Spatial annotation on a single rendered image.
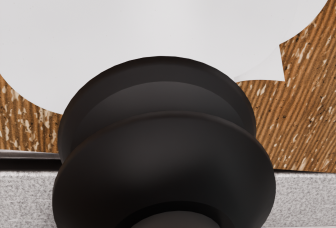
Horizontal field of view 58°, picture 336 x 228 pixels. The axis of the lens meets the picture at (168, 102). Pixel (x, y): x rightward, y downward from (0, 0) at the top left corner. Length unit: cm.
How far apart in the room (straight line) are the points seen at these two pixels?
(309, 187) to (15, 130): 28
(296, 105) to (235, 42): 11
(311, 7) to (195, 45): 7
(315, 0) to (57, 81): 14
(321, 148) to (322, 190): 9
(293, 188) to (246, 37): 22
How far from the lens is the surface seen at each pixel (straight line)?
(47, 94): 17
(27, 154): 28
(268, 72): 19
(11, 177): 31
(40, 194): 32
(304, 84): 25
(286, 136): 27
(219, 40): 16
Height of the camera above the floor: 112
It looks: 59 degrees down
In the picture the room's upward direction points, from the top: 169 degrees clockwise
